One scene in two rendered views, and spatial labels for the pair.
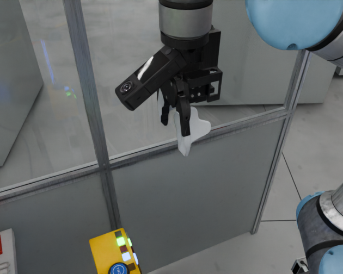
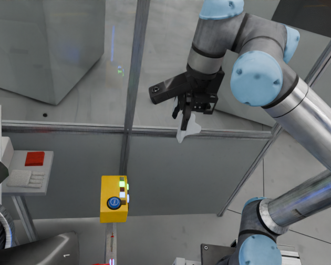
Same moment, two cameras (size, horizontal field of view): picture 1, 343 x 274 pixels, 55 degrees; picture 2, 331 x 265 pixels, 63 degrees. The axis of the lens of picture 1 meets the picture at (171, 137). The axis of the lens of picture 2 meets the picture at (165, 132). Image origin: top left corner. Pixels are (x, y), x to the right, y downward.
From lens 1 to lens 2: 15 cm
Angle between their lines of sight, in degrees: 5
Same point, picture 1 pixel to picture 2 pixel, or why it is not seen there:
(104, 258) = (107, 191)
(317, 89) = not seen: hidden behind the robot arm
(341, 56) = (276, 116)
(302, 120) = (289, 146)
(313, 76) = not seen: hidden behind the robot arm
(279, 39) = (240, 98)
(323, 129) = (302, 158)
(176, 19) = (198, 60)
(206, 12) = (217, 61)
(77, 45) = (135, 44)
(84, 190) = (109, 142)
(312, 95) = not seen: hidden behind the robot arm
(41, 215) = (74, 149)
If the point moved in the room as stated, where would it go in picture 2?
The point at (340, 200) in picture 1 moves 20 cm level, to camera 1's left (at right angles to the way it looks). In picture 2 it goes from (272, 206) to (209, 184)
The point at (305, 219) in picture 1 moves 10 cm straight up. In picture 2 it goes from (247, 212) to (260, 196)
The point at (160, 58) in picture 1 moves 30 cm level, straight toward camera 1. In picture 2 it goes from (182, 78) to (144, 180)
